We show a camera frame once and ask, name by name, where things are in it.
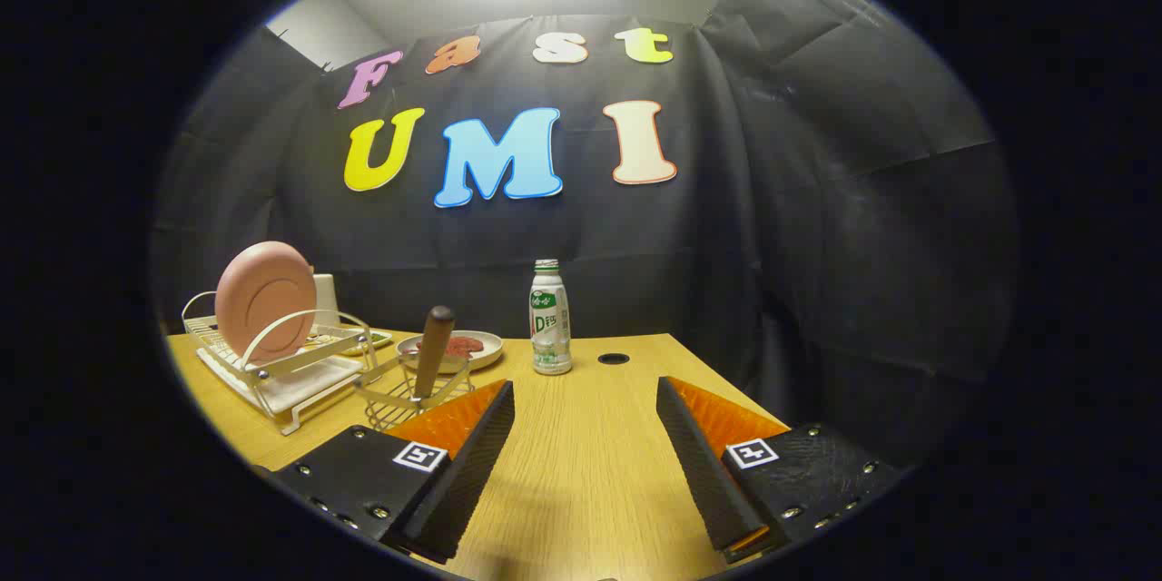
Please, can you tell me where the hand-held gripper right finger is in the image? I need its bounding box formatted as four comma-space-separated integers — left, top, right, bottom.
655, 375, 906, 566

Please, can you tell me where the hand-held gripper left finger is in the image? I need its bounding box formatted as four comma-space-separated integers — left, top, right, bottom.
271, 379, 517, 566

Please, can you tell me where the silver wire basket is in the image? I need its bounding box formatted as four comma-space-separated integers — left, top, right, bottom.
354, 354, 476, 433

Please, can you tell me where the spoon with brown handle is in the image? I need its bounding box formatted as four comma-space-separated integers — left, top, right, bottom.
413, 306, 456, 401

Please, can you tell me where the white wire dish rack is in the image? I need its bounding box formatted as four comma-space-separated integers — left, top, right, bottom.
182, 290, 378, 437

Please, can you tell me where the pink plate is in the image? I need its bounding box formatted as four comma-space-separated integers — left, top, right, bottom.
215, 241, 319, 364

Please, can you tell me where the beige plate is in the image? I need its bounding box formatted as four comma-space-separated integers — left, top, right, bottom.
397, 330, 505, 373

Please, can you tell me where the white compartment tray with beans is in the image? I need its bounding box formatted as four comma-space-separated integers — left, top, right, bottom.
309, 330, 397, 358

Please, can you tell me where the white drink bottle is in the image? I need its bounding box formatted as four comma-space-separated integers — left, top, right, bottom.
529, 259, 574, 376

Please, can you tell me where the white toaster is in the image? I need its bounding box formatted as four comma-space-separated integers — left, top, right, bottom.
312, 273, 342, 329

